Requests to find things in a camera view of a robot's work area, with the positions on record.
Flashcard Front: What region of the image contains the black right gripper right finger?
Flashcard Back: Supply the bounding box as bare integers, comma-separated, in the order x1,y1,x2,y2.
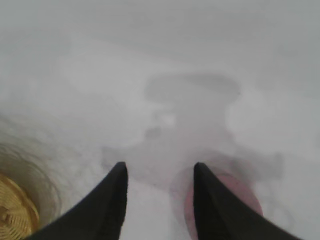
193,162,306,240

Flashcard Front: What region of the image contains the yellow woven plastic basket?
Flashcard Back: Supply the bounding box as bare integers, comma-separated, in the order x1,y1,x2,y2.
0,171,41,240

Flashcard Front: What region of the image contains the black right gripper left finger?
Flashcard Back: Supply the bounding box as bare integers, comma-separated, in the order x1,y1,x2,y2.
23,161,129,240

